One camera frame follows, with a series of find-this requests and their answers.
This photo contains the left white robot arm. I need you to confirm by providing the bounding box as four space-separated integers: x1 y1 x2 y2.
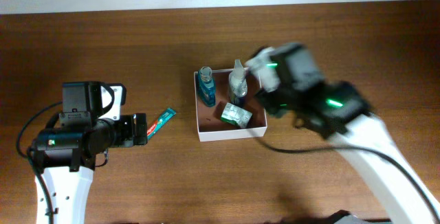
27 111 148 223

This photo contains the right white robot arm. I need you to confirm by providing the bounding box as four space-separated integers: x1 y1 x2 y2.
255 81 439 223

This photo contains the clear purple liquid bottle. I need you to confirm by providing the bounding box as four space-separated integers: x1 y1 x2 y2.
228 59 248 107

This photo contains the green white soap box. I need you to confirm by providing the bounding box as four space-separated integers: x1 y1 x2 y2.
221 103 252 128

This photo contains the white open cardboard box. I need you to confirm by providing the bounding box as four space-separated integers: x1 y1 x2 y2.
193 69 268 142

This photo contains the teal mouthwash bottle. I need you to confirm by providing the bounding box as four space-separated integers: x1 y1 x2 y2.
197 66 216 107

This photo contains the teal red toothpaste box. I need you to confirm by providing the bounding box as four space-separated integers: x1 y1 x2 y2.
147 108 176 141

